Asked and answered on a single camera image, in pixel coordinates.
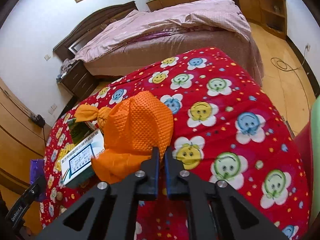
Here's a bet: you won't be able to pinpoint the orange mesh bag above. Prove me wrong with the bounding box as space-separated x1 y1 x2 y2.
91 91 174 184

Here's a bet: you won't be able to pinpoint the white medicine box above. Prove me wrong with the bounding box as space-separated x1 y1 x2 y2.
60 129 105 189

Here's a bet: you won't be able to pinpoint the small orange bag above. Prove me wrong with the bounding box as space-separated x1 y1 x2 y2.
74 104 111 130

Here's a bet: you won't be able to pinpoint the walnut shell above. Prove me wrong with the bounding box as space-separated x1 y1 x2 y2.
56 192 63 201

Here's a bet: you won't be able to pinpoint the purple wrapper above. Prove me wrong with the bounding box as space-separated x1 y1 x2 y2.
30 158 47 202

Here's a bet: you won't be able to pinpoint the yellow foam net mat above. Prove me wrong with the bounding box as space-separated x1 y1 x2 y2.
53 144 75 173

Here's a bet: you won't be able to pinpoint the red smiley flower blanket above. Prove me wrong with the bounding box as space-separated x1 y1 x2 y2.
40 47 311 239

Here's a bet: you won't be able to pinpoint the green mosquito coil box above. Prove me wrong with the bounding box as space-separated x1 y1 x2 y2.
67 118 93 145

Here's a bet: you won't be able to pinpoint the dark wooden nightstand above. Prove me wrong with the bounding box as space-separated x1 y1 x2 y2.
57 61 98 101

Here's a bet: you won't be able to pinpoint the red bin with green rim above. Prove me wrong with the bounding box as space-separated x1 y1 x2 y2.
294 97 320 223

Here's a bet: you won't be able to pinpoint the clothes on nightstand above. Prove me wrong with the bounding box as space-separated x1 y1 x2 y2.
56 59 76 83

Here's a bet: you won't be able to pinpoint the dark wooden headboard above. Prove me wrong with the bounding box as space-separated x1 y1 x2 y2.
53 1 137 61

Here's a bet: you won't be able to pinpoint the pink quilt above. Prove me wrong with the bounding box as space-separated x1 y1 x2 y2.
75 0 251 63

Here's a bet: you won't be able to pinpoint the corner wooden shelf unit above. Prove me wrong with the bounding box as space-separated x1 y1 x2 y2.
259 0 287 40

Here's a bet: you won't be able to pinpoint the cable on floor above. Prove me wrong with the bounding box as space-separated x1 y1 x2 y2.
270 43 311 72

